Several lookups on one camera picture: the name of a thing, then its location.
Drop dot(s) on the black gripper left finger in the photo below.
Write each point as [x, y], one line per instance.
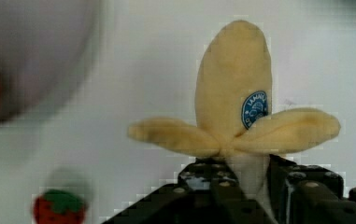
[207, 192]

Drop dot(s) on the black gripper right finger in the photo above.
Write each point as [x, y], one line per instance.
[308, 194]

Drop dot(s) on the yellow plush banana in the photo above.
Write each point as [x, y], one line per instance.
[235, 122]

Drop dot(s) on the small red strawberry toy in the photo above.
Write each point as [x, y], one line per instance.
[59, 207]

